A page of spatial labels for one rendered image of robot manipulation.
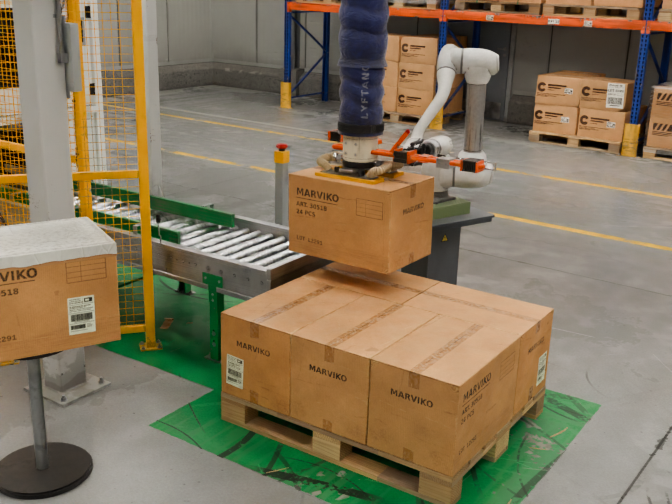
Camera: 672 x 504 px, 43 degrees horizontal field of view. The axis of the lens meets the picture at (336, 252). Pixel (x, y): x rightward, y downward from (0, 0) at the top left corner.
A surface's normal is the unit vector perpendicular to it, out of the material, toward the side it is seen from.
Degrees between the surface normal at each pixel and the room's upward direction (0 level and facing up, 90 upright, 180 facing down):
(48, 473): 0
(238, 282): 90
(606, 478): 0
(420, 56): 92
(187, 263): 90
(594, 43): 90
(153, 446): 0
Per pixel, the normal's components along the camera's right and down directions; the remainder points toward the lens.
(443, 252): 0.56, 0.27
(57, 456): 0.03, -0.95
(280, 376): -0.56, 0.24
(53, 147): 0.83, 0.19
